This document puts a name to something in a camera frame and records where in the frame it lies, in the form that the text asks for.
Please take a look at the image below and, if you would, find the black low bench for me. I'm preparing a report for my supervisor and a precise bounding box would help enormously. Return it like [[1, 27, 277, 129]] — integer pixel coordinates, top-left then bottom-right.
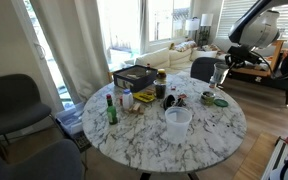
[[228, 71, 288, 108]]

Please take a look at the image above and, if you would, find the yellow flat packet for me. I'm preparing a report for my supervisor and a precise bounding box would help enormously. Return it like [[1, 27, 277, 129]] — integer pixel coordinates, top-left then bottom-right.
[[132, 91, 157, 104]]

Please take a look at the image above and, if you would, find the navy blue box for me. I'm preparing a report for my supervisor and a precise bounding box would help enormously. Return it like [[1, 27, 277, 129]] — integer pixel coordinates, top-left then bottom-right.
[[112, 64, 159, 94]]

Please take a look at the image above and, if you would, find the grey upholstered chair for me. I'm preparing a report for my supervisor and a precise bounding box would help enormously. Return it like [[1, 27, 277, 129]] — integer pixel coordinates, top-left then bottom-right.
[[0, 73, 53, 158], [0, 138, 84, 180]]

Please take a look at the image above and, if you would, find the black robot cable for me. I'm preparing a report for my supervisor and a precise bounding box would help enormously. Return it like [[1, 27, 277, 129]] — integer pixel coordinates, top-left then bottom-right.
[[248, 49, 288, 81]]

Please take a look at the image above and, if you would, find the beige curtain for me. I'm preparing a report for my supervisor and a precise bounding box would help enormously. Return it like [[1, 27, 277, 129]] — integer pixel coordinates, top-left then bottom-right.
[[28, 0, 111, 103]]

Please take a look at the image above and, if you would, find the green grey metal rail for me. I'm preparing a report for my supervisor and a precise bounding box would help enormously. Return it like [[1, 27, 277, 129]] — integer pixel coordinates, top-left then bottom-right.
[[260, 136, 288, 180]]

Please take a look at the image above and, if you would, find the clear plastic pitcher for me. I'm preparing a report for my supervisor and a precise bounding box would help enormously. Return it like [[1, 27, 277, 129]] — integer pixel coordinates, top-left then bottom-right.
[[164, 106, 193, 145]]

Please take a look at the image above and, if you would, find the wooden workbench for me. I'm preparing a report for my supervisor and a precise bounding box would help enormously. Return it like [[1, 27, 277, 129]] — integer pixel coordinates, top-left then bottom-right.
[[232, 131, 280, 180]]

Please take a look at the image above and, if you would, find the cream sofa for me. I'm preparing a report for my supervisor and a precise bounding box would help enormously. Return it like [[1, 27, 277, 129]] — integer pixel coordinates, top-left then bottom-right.
[[123, 39, 225, 76]]

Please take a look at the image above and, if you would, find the clear plastic storage bin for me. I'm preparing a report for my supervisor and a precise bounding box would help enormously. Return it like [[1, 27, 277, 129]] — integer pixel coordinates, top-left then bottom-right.
[[54, 101, 87, 136]]

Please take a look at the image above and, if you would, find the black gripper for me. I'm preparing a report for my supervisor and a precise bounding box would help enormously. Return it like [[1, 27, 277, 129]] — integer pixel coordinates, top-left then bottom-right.
[[224, 45, 262, 70]]

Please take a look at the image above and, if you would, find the white shade table lamp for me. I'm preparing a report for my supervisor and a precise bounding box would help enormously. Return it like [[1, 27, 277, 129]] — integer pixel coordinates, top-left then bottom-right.
[[184, 17, 201, 43], [200, 13, 214, 46]]

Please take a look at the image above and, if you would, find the brown bottle yellow lid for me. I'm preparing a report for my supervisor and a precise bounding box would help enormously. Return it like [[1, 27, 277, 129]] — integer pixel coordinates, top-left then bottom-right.
[[155, 68, 168, 84]]

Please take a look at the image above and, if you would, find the white bottle blue cap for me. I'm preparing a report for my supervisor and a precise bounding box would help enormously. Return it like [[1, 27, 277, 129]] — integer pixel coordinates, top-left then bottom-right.
[[121, 88, 134, 111]]

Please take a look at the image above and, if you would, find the green round lid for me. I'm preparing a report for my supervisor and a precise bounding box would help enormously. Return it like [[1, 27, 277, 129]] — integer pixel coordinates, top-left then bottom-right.
[[213, 98, 230, 108]]

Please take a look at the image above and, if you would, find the colourful patterned cushion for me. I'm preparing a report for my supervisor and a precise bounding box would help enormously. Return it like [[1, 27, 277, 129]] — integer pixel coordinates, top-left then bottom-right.
[[170, 40, 197, 53]]

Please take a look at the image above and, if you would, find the green glass bottle red cap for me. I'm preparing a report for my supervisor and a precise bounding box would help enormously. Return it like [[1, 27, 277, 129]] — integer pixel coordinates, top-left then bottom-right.
[[105, 93, 119, 126]]

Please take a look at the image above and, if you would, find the blue upholstered chair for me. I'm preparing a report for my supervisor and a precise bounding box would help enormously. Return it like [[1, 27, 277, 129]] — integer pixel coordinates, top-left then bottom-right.
[[189, 56, 226, 84]]

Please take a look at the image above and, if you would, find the green jar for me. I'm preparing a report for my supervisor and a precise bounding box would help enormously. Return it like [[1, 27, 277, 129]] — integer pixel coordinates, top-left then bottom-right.
[[200, 90, 217, 107]]

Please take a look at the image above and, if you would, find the wooden side table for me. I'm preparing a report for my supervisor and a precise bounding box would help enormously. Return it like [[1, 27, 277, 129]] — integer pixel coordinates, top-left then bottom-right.
[[230, 39, 287, 78]]

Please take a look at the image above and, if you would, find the dark drinking glass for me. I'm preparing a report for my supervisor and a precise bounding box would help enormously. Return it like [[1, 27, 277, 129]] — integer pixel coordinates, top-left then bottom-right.
[[153, 79, 167, 100]]

